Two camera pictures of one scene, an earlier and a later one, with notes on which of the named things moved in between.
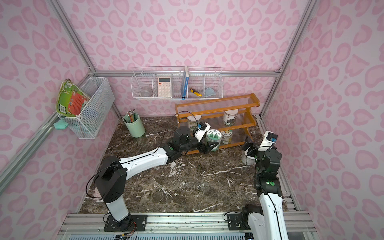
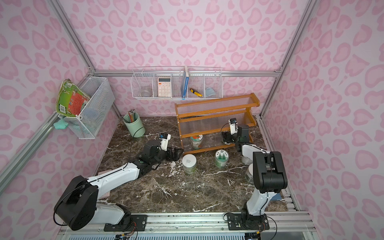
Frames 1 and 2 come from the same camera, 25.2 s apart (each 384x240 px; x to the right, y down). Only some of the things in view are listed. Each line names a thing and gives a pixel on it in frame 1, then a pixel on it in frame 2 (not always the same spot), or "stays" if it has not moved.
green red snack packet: (71, 99) stays
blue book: (185, 83) stays
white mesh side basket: (87, 124) stays
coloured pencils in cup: (131, 114) stays
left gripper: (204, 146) → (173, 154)
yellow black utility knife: (195, 92) stays
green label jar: (214, 135) → (221, 157)
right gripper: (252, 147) → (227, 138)
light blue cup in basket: (209, 91) stays
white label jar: (229, 117) → (249, 174)
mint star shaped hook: (61, 124) stays
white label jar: (248, 160) stays
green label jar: (193, 122) → (189, 162)
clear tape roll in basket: (145, 94) stays
